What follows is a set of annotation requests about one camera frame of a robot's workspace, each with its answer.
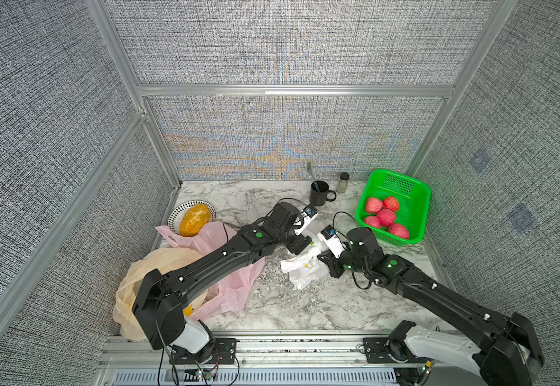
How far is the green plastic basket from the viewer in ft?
3.10

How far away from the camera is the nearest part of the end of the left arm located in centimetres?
69

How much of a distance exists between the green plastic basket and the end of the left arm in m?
0.36
